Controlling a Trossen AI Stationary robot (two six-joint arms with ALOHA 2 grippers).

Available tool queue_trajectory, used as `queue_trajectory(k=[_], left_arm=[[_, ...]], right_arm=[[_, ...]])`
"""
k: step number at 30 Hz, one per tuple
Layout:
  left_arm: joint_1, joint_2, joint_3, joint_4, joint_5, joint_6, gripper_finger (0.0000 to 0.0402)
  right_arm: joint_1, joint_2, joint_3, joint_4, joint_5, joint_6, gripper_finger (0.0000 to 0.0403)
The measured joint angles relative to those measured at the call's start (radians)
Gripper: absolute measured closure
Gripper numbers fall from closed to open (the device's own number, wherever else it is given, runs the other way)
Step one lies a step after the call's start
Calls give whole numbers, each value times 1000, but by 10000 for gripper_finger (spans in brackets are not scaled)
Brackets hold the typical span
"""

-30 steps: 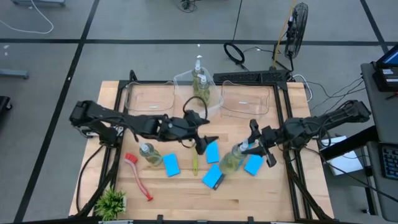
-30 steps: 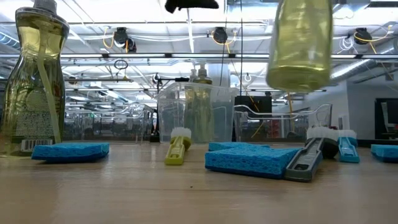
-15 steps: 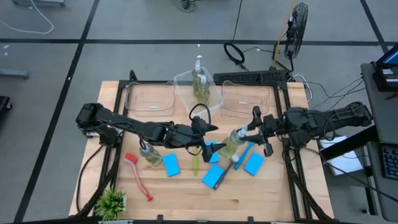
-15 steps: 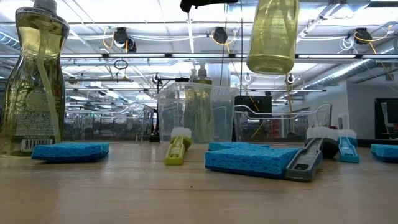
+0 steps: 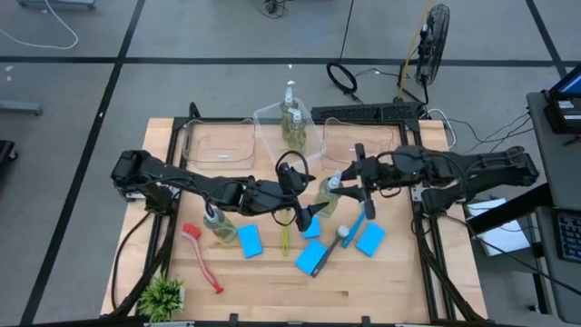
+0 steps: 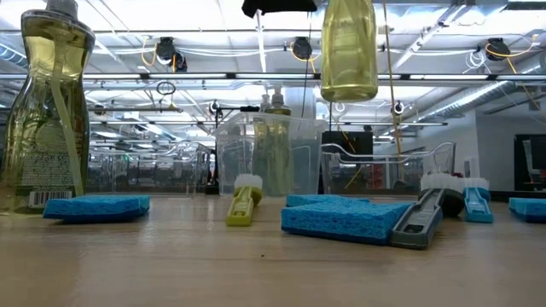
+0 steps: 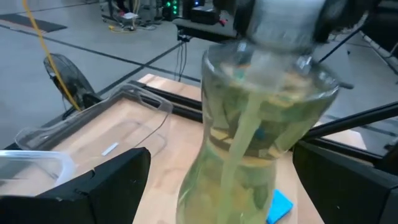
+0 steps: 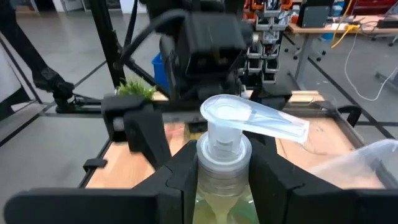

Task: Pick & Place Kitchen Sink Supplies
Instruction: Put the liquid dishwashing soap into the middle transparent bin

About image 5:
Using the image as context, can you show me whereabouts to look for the small potted green plant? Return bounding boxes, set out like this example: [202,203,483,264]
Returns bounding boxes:
[137,272,186,323]

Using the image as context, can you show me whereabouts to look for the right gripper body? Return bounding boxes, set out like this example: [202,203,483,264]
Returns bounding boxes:
[355,143,397,221]

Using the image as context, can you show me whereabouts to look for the green soap bottle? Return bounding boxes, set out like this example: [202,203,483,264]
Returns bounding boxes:
[280,80,300,137]
[317,170,344,218]

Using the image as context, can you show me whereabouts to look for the black chair base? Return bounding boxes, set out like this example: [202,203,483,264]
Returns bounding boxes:
[0,139,19,164]

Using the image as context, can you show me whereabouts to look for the green dish brush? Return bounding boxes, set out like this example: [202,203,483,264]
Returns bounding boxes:
[280,207,292,258]

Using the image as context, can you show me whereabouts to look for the black floor cable bundle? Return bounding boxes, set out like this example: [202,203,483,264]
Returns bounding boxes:
[259,0,291,20]

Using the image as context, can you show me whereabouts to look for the black box device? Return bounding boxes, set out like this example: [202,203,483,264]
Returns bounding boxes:
[543,97,581,135]

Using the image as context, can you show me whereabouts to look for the tall clear plastic bin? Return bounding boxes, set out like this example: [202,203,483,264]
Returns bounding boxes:
[252,97,328,178]

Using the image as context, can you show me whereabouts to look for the blue dish brush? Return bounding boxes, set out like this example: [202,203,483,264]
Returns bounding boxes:
[340,209,368,250]

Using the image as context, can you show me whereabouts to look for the grey metal foot bar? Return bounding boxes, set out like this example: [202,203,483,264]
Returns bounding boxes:
[0,100,44,116]

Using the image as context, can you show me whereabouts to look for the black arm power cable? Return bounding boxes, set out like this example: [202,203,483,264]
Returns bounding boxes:
[110,209,156,315]

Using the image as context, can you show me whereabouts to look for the grey cart base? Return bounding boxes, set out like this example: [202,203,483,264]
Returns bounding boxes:
[16,0,97,10]

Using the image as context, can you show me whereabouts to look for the laptop with blue screen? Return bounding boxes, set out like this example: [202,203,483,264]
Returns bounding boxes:
[547,63,581,104]

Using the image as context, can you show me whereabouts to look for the shallow clear plastic tray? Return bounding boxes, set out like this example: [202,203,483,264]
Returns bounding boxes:
[182,117,258,172]
[320,116,400,172]

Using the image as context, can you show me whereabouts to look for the black keyboard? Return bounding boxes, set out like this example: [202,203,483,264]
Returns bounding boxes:
[554,211,581,264]
[310,102,426,123]

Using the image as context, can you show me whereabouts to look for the white floor cable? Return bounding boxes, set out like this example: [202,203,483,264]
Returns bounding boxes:
[0,0,81,51]

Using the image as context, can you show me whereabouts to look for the blue cellulose sponge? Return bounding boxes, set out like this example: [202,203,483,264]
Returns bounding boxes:
[355,221,388,258]
[293,239,329,276]
[237,223,265,259]
[301,213,322,240]

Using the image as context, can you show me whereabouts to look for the black desk cables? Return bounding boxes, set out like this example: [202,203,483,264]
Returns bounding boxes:
[453,112,537,154]

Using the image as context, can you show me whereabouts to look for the yellow cable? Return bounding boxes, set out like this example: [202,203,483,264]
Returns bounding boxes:
[397,0,432,101]

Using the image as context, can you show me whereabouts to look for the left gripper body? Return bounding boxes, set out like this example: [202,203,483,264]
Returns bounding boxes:
[267,161,314,233]

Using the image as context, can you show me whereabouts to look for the grey dish brush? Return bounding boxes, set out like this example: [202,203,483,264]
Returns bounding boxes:
[310,225,351,279]

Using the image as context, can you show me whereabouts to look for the black coiled cable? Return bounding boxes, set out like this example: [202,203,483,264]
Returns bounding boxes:
[325,0,364,104]

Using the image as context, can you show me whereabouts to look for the black floor fan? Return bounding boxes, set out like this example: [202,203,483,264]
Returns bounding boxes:
[415,3,451,87]

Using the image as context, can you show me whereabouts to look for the grey desk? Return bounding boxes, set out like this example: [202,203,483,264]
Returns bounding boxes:
[526,88,581,323]

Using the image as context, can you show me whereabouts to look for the red dish brush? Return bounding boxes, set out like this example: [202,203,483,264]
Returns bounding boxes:
[180,222,225,295]

